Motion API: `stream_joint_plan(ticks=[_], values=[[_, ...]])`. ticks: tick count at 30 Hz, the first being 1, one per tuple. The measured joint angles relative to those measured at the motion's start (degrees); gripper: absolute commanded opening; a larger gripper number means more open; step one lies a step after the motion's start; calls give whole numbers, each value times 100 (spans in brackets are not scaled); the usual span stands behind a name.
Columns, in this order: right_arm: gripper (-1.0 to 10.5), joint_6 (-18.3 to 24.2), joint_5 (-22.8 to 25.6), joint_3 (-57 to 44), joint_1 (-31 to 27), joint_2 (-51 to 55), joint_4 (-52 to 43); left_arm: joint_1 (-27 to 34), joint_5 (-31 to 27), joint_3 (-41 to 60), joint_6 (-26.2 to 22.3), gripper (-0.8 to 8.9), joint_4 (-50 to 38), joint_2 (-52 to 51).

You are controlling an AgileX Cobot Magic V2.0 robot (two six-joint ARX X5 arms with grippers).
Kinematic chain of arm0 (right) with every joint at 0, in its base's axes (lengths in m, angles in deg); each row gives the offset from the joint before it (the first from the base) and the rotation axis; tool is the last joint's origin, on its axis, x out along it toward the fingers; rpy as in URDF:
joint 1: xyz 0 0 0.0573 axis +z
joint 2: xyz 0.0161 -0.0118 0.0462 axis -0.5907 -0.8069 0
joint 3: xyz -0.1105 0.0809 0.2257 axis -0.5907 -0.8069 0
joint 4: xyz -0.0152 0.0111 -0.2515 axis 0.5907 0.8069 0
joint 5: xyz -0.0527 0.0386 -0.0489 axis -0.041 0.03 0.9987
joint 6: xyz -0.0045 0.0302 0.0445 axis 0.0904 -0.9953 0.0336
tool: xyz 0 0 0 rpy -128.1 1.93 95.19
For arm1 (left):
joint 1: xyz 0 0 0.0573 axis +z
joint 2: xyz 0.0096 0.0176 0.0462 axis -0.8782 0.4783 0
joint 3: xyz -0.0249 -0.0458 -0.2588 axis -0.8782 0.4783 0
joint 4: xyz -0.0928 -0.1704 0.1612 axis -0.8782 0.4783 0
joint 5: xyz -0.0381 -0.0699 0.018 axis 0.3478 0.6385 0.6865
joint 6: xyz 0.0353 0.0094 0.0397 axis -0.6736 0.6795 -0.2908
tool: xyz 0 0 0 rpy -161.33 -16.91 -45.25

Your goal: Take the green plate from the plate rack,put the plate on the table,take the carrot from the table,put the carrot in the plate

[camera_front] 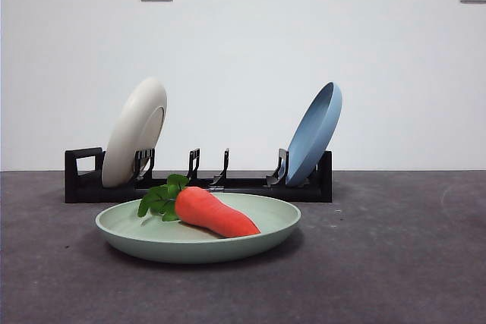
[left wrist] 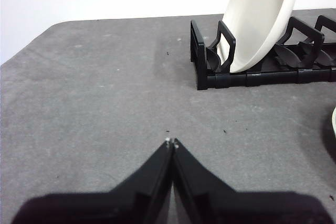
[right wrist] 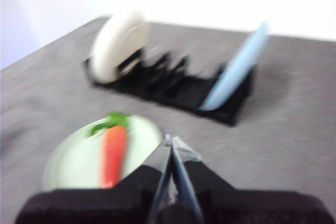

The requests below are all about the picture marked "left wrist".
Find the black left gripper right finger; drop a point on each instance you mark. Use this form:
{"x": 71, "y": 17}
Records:
{"x": 210, "y": 205}

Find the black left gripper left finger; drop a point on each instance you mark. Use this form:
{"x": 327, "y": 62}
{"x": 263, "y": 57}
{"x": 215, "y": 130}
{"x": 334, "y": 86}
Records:
{"x": 136, "y": 205}

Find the green plate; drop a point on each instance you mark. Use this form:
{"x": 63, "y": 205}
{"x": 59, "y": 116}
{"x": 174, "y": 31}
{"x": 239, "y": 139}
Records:
{"x": 334, "y": 124}

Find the black plate rack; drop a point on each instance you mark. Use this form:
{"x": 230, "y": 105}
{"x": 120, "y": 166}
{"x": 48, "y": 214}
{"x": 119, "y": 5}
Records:
{"x": 228, "y": 81}

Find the white plate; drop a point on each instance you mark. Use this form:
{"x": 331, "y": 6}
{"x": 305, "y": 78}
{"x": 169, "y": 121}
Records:
{"x": 257, "y": 24}

